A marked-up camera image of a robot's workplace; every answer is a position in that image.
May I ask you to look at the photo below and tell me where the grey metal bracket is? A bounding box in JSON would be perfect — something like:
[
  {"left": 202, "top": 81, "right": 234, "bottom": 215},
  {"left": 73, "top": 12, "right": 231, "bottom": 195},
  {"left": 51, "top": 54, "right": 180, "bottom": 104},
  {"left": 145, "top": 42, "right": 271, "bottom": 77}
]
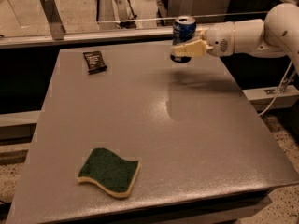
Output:
[
  {"left": 178, "top": 0, "right": 196, "bottom": 18},
  {"left": 39, "top": 0, "right": 66, "bottom": 40}
]

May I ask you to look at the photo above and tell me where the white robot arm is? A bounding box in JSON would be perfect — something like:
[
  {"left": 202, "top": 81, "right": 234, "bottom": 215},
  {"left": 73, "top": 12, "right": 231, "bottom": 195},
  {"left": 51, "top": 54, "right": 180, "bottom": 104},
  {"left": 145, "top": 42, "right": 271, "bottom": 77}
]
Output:
[{"left": 172, "top": 3, "right": 299, "bottom": 74}]

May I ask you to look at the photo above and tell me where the white cable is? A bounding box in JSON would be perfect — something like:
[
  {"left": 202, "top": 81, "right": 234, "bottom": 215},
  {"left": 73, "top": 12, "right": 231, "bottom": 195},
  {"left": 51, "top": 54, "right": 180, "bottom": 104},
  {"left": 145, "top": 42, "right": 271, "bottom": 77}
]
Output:
[{"left": 257, "top": 59, "right": 297, "bottom": 118}]

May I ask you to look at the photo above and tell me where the left grey metal bracket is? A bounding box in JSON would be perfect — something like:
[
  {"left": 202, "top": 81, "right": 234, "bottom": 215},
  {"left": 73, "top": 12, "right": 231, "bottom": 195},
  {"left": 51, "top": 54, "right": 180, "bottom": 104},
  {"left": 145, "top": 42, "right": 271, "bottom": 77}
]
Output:
[{"left": 39, "top": 0, "right": 66, "bottom": 40}]

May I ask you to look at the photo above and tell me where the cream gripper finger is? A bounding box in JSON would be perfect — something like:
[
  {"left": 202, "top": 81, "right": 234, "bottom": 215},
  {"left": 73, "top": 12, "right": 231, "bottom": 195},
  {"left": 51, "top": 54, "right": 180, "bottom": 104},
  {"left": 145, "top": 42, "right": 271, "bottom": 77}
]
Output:
[
  {"left": 195, "top": 28, "right": 207, "bottom": 39},
  {"left": 172, "top": 39, "right": 213, "bottom": 57}
]

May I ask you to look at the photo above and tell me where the green and yellow sponge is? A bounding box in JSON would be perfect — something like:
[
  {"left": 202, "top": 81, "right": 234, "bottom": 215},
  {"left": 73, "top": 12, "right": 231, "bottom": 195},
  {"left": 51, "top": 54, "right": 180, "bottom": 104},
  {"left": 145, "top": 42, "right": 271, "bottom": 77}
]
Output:
[{"left": 78, "top": 148, "right": 141, "bottom": 199}]

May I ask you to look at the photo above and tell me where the right grey metal bracket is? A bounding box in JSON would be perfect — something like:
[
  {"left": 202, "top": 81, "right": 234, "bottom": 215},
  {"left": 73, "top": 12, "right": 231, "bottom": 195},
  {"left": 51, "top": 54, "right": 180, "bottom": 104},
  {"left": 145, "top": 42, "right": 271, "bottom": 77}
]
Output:
[{"left": 178, "top": 0, "right": 196, "bottom": 18}]

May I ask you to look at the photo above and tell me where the blue pepsi can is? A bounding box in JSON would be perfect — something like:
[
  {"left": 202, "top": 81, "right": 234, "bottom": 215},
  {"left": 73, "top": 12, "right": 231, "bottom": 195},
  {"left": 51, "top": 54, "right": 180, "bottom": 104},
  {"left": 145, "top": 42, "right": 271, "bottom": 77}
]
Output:
[{"left": 169, "top": 15, "right": 197, "bottom": 64}]

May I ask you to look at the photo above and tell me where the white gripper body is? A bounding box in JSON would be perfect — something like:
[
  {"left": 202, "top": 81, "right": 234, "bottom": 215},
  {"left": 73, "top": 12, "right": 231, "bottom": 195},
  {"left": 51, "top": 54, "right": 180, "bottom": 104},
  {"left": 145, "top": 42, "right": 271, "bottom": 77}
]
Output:
[{"left": 205, "top": 21, "right": 235, "bottom": 57}]

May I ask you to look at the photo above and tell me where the black snack packet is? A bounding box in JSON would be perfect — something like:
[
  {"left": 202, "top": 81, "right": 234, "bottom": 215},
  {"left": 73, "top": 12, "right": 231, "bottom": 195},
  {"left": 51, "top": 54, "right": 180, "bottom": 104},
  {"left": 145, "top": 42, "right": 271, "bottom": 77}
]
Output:
[{"left": 83, "top": 51, "right": 107, "bottom": 74}]

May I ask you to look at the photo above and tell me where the grey metal rail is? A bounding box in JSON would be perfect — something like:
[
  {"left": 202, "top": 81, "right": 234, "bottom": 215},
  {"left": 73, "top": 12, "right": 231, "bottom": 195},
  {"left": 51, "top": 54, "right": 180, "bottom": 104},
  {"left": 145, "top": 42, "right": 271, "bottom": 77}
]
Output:
[{"left": 0, "top": 26, "right": 173, "bottom": 49}]

